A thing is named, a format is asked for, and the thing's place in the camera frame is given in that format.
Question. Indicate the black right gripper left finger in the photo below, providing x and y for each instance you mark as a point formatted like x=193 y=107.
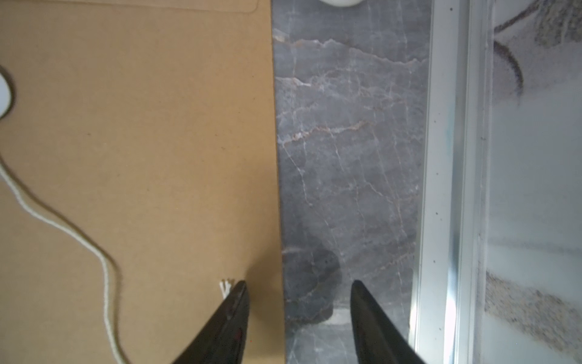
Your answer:
x=223 y=337

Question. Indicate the blue lidded white storage box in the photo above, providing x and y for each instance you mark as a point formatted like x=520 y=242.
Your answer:
x=342 y=3

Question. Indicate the brown kraft file bag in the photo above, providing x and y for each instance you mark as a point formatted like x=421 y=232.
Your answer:
x=150 y=126

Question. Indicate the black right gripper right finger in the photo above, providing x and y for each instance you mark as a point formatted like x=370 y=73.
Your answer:
x=377 y=339

